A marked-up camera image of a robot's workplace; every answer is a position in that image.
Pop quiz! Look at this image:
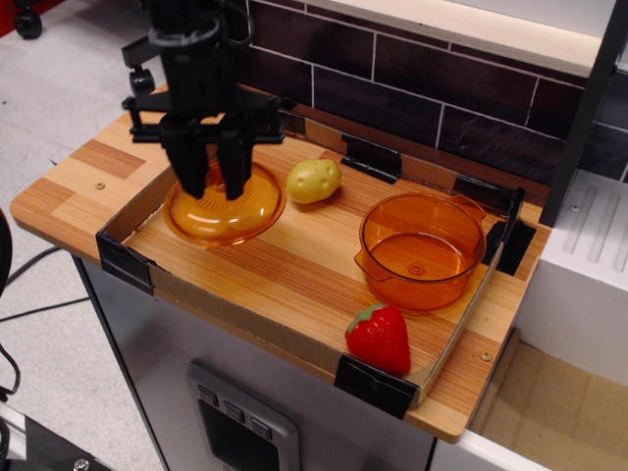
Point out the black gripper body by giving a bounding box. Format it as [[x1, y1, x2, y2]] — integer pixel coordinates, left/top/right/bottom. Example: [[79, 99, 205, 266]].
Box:
[[123, 26, 285, 144]]

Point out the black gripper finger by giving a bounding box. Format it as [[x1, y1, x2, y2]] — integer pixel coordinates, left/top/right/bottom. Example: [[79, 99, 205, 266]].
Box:
[[217, 128, 253, 200], [159, 125, 208, 199]]

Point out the orange transparent pot lid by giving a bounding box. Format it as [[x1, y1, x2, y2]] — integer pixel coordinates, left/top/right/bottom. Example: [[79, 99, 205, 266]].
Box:
[[163, 159, 287, 247]]

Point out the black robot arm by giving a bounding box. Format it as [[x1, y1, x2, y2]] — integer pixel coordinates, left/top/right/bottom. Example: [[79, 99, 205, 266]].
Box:
[[122, 1, 285, 200]]

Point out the orange transparent plastic pot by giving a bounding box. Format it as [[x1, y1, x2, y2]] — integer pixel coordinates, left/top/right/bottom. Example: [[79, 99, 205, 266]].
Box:
[[354, 193, 487, 312]]

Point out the black office chair base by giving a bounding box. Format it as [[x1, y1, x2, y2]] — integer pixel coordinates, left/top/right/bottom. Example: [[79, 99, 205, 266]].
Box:
[[122, 35, 158, 96]]

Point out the yellow toy potato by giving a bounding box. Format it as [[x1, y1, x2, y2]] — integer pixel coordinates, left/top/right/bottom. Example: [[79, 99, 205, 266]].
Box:
[[287, 159, 342, 204]]

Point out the red toy strawberry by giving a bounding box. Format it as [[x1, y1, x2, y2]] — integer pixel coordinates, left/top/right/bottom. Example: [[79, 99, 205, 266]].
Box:
[[344, 304, 411, 376]]

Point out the grey toy oven panel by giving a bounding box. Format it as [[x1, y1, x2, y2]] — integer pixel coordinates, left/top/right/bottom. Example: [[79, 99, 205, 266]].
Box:
[[186, 362, 301, 471]]

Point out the cardboard fence with black tape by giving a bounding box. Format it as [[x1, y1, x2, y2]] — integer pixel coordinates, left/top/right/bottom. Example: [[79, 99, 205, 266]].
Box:
[[96, 117, 549, 441]]

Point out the white upper shelf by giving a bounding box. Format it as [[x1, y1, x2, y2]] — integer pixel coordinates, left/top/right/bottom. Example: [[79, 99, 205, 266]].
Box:
[[312, 0, 602, 78]]

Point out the white toy sink unit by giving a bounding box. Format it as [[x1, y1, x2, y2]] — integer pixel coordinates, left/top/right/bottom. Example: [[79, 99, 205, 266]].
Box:
[[515, 171, 627, 385]]

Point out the black floor cable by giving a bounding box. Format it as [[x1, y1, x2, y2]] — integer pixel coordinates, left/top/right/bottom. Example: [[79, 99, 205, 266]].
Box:
[[0, 244, 90, 325]]

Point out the dark right upright post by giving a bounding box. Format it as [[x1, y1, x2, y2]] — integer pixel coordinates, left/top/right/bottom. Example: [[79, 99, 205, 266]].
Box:
[[539, 0, 627, 228]]

